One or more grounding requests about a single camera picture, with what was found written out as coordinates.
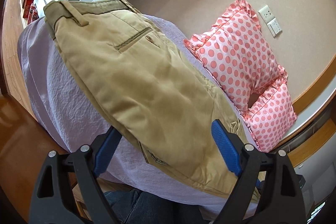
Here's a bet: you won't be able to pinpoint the lower pink polka-dot pillow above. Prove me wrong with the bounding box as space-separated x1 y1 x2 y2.
244 72 297 152

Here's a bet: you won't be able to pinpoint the wooden headboard trim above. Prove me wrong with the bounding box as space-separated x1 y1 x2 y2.
277 58 335 168

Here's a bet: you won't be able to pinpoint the pink polka-dot pillow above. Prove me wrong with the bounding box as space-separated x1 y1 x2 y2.
184 0 286 114
244 72 297 152

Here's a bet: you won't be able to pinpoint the dark blue jeans leg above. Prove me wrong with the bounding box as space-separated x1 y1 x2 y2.
104 189 209 224

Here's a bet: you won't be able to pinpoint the white wall switch socket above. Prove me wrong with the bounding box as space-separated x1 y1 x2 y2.
259 5 282 38

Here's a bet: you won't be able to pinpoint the lavender bed sheet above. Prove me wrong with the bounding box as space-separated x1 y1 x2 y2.
17 13 258 220

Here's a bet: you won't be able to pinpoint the khaki beige pants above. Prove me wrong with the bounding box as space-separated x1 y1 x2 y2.
44 0 247 198

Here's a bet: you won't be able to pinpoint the red boxes on shelf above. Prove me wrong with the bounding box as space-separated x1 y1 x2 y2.
19 0 39 28

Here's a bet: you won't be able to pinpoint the upper pink polka-dot pillow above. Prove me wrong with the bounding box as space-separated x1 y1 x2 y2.
184 0 286 114

